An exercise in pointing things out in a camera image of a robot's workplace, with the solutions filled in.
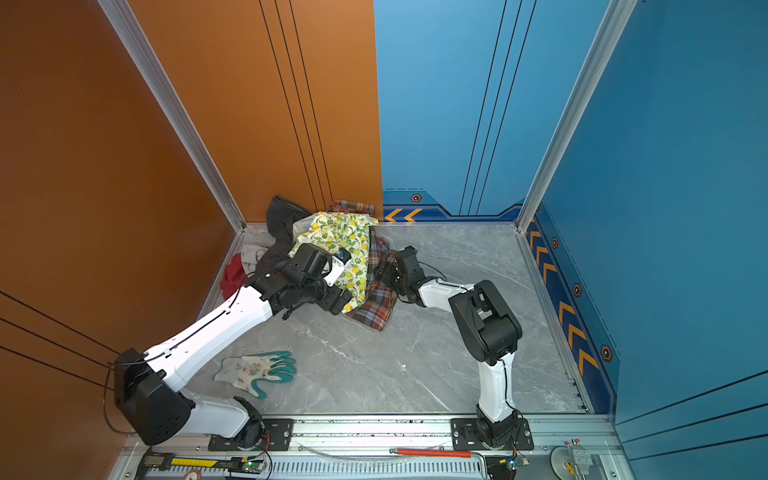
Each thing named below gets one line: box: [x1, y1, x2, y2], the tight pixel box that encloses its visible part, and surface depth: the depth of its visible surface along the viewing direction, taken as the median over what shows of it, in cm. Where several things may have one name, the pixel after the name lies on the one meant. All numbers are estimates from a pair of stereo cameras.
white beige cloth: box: [241, 242, 271, 265], surface depth 101 cm
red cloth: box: [220, 253, 248, 299], surface depth 98 cm
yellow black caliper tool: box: [135, 452, 266, 480], surface depth 71 cm
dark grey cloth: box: [255, 196, 313, 271], surface depth 118 cm
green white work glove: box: [214, 351, 297, 399], surface depth 84 cm
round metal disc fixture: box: [549, 445, 577, 480], surface depth 70 cm
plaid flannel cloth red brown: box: [326, 200, 398, 331], surface depth 98 cm
